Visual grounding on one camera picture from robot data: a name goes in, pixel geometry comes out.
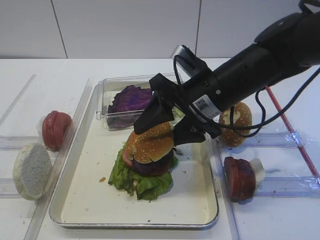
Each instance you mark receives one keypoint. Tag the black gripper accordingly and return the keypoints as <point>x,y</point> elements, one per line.
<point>190,97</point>

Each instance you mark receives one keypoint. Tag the sesame bun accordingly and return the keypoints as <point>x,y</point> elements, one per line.
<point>242,117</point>
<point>151,145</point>

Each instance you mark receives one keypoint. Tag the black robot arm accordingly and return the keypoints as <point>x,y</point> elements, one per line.
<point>286,48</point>

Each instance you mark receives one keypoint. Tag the green lettuce in container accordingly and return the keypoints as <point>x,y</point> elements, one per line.
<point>177,114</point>

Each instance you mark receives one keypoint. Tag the pink meat slice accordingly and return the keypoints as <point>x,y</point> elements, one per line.
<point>128,157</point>

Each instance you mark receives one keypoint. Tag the green lettuce under stack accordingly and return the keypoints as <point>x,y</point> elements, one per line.
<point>147,188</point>

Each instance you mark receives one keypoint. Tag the white cheese block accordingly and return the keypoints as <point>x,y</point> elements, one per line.
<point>258,170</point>

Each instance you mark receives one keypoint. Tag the red tomato slices left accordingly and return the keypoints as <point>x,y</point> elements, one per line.
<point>54,127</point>

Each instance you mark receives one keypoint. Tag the purple cabbage leaf on stack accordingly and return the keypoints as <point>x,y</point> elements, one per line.
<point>136,165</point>

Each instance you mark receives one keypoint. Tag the purple cabbage leaf in container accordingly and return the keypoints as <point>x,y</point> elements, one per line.
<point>131,98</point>

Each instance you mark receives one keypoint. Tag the clear plastic container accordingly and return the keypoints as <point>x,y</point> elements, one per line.
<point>109,87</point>

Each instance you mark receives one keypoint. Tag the dark red patty front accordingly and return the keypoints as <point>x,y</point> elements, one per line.
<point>232,172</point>

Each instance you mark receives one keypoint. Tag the dark red patty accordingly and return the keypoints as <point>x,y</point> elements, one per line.
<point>247,180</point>
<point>232,172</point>

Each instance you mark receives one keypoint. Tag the dark red patty rear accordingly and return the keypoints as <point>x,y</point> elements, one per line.
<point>247,180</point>

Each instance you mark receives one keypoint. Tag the metal baking tray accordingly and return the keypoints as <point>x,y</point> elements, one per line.
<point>84,199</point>

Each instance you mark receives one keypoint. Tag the red straw stick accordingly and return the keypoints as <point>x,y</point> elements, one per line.
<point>293,135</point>

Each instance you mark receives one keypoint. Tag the pale bun bottom half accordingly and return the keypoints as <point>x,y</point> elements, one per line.
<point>31,171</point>

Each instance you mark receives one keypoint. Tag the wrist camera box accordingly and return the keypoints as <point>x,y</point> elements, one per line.
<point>188,61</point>

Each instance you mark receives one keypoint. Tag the clear rail right upper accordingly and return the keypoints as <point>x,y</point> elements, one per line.
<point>277,140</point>

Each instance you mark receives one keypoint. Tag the clear rail right lower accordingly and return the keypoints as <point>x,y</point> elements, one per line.
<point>289,187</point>

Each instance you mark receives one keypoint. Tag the clear rail far left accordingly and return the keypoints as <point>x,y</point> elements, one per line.
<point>16,99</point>

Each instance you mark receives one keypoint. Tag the clear rail left of tray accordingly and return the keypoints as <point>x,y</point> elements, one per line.
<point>43,204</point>

